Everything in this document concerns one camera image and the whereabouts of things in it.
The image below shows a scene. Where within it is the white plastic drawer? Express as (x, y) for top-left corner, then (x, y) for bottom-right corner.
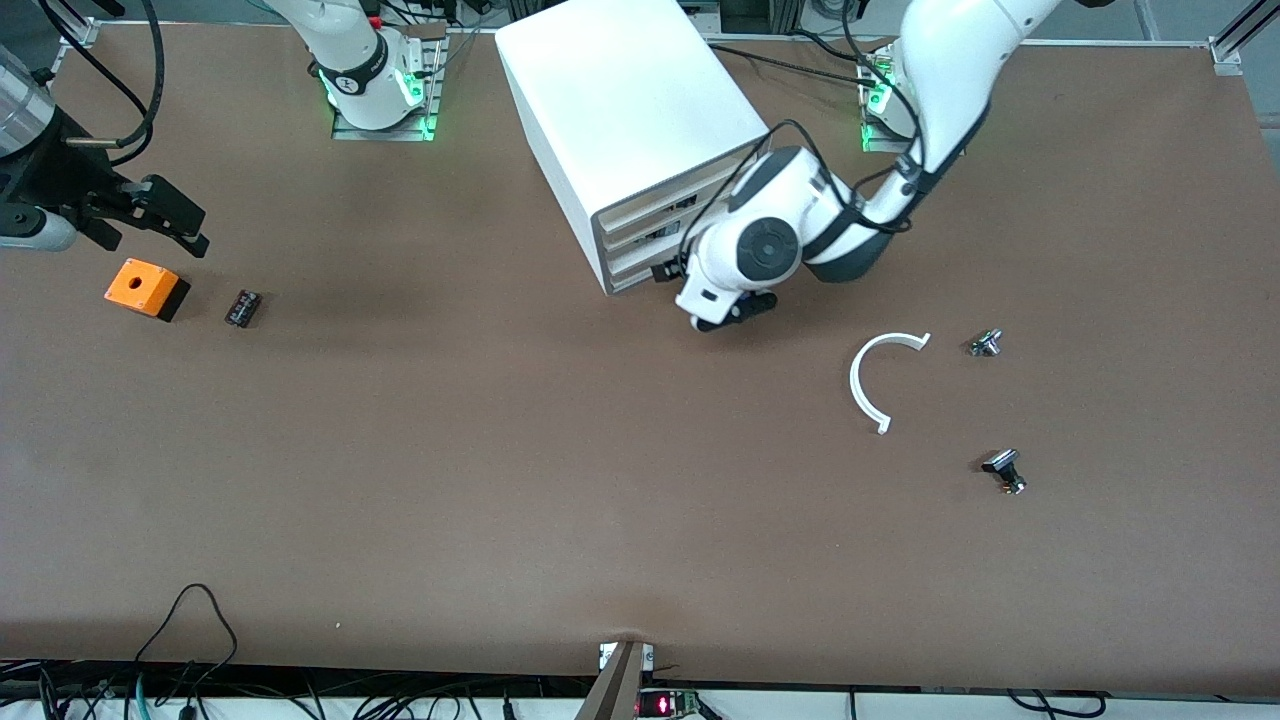
(604, 262), (669, 291)
(602, 185), (716, 255)
(602, 150), (746, 239)
(602, 222), (691, 271)

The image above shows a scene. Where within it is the white drawer cabinet housing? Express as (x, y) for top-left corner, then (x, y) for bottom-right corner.
(495, 0), (774, 297)

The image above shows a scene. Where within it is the orange box with hole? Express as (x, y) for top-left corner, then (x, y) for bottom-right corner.
(103, 257), (192, 323)

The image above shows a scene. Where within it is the device with red display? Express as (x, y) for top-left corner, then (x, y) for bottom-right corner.
(636, 688), (703, 720)

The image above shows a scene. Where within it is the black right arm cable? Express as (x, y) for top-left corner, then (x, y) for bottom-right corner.
(40, 0), (167, 167)

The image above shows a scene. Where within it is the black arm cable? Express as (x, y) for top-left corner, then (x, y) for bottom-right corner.
(40, 0), (167, 167)
(680, 0), (926, 276)

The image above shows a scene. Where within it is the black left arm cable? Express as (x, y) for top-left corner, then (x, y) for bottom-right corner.
(680, 0), (926, 276)

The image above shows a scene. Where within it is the white C-shaped ring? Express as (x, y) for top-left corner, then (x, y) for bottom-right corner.
(849, 331), (933, 436)

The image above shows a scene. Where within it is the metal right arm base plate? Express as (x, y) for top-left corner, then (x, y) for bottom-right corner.
(330, 22), (448, 143)

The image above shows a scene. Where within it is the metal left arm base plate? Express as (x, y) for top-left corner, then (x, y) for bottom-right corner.
(858, 45), (969, 157)

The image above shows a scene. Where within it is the black table cable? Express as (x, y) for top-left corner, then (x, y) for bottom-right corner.
(700, 42), (881, 81)
(783, 30), (893, 63)

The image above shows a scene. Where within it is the black looped cable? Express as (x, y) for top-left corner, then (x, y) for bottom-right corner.
(133, 583), (239, 691)

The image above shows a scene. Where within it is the brown camera mount post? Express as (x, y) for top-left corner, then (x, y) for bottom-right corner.
(573, 640), (649, 720)

